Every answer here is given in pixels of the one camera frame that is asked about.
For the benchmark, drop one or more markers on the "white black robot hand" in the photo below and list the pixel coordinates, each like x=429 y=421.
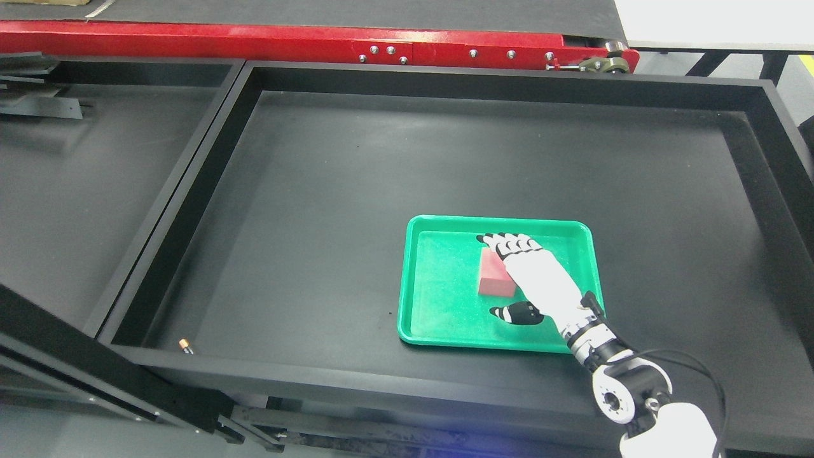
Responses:
x=549 y=290

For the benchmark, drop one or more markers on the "pink foam block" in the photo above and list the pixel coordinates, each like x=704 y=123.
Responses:
x=493 y=280

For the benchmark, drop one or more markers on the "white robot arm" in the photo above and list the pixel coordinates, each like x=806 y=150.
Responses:
x=633 y=391

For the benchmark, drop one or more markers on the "green plastic tray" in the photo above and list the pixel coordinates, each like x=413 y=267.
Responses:
x=440 y=303

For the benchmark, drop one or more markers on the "black metal shelf right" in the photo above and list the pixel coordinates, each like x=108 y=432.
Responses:
x=280 y=255

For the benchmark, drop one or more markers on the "black metal shelf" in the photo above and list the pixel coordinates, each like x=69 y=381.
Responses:
x=280 y=255
x=81 y=199

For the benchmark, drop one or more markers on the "black metal shelf left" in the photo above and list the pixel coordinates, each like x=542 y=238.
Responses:
x=81 y=199

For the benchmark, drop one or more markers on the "small brass screw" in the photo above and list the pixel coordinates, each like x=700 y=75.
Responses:
x=186 y=347

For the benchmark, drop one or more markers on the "red conveyor frame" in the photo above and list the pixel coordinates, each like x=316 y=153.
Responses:
x=299 y=43

